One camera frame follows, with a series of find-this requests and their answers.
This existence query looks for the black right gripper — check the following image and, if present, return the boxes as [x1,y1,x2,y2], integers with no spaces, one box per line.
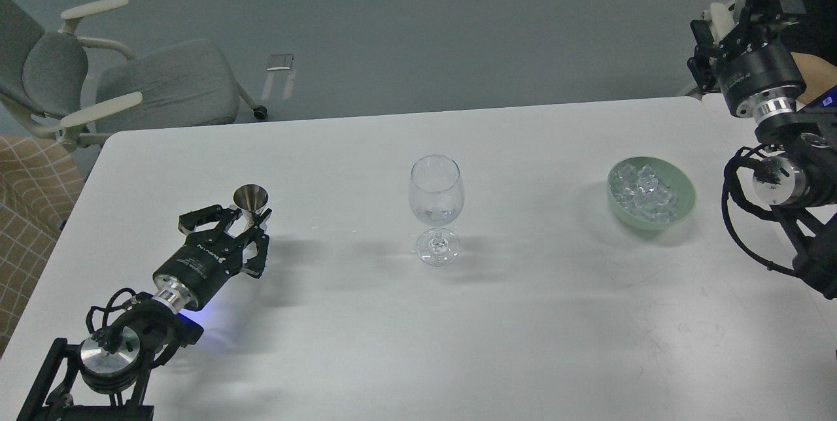
[687,0,806,120]

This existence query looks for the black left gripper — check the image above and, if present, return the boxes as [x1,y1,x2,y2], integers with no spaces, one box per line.
[152,205,272,311]

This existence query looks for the steel cocktail jigger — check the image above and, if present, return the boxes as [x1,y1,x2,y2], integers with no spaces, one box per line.
[233,184,269,227]

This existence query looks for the clear ice cubes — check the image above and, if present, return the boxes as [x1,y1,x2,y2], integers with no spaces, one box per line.
[609,163,679,222]

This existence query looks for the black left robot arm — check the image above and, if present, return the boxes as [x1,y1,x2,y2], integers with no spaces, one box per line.
[17,205,271,420]

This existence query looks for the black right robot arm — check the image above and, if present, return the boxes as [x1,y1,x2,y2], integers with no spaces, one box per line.
[687,0,836,299]

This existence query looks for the green ice bowl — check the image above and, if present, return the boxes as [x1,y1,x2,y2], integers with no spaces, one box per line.
[606,156,696,231]

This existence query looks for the clear wine glass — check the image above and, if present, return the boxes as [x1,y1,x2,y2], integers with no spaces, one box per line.
[407,155,464,268]

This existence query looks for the seated person in black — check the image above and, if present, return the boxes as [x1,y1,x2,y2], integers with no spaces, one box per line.
[782,0,836,105]

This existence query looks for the beige checkered cushion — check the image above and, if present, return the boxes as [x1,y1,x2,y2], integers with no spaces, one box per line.
[1,135,84,352]

